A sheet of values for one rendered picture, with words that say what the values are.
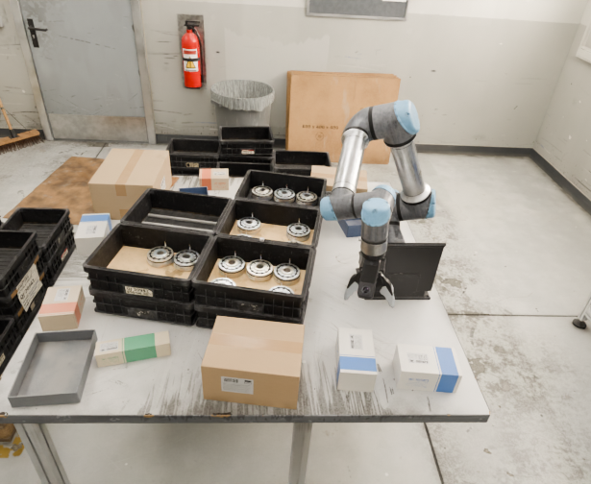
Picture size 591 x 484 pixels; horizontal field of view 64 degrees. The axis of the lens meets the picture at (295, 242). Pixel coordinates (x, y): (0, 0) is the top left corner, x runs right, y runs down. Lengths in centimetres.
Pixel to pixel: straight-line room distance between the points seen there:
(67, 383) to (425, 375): 116
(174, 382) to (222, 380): 21
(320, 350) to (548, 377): 158
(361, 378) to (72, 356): 99
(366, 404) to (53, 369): 104
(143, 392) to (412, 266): 109
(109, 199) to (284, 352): 129
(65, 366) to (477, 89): 439
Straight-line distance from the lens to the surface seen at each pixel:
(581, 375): 312
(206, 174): 269
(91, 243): 224
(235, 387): 154
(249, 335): 156
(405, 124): 163
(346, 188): 144
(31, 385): 179
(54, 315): 189
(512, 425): 269
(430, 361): 168
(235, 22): 463
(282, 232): 208
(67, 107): 517
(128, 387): 169
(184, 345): 177
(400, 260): 189
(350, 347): 166
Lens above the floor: 199
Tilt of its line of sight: 35 degrees down
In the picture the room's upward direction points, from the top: 4 degrees clockwise
